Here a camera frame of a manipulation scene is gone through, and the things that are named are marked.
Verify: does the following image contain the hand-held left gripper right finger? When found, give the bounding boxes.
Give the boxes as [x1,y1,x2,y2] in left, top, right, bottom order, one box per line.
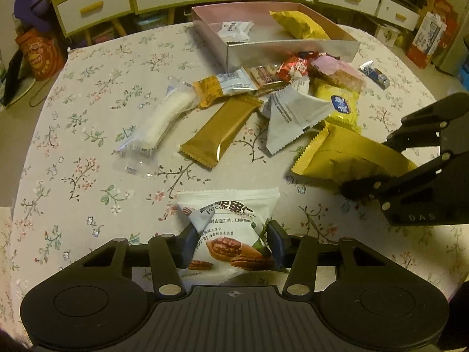
[267,220,390,298]

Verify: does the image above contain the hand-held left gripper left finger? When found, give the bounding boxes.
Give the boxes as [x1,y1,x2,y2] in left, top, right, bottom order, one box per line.
[79,224,200,298]

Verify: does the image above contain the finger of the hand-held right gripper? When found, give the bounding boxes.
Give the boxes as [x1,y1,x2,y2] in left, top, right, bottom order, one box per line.
[381,93,469,151]
[340,152,453,206]

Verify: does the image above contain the large yellow snack packet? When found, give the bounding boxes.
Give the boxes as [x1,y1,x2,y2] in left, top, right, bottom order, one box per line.
[291,120,418,194]

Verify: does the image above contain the white pecan snack packet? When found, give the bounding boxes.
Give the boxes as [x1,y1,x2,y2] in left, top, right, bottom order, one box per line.
[175,187,281,287]

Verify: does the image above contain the yellow packet with blue label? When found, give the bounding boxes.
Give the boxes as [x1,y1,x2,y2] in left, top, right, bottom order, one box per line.
[313,81,361,133]

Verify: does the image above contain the white grey printed packet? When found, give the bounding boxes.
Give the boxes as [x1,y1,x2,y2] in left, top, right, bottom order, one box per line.
[261,79,338,156]

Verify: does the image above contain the pink snack packet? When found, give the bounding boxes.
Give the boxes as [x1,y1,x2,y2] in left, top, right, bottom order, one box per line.
[311,54,367,92]

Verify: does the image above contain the clear packet of white crackers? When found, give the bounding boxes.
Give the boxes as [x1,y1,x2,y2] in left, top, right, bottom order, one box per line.
[116,82,200,177]

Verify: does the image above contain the red candy packet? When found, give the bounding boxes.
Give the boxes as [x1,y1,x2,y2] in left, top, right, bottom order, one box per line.
[275,54,312,83]

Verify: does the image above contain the pink lined cardboard box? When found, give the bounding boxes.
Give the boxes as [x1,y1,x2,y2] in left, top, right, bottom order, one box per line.
[191,2,361,73]

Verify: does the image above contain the silver blue snack packet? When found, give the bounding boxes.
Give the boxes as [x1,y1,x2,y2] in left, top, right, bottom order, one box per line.
[358,62,391,90]

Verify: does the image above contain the white leaf print box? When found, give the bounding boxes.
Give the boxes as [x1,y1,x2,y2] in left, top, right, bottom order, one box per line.
[377,24,402,46]

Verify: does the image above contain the red printed carton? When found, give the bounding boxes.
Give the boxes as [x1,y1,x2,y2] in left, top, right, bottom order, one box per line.
[405,0,458,68]

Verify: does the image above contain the gold bar packet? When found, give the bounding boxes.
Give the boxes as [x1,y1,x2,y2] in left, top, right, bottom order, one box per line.
[178,95,264,170]

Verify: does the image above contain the clear packet of brown cookies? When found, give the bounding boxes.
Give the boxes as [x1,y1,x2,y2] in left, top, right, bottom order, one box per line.
[245,64,290,98]

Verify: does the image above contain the orange and white packet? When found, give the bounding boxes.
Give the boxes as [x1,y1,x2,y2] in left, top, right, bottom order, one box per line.
[192,69,259,109]

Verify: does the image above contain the small white snack packet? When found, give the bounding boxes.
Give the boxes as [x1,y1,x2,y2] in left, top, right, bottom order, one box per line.
[214,20,254,43]

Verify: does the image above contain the orange printed bag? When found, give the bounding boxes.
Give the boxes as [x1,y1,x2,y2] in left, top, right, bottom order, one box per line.
[15,27,67,81]

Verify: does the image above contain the black bag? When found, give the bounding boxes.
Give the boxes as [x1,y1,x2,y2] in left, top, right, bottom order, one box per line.
[0,48,28,107]

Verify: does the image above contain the purple hat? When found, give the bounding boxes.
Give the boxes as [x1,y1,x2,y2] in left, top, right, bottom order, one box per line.
[13,0,59,37]

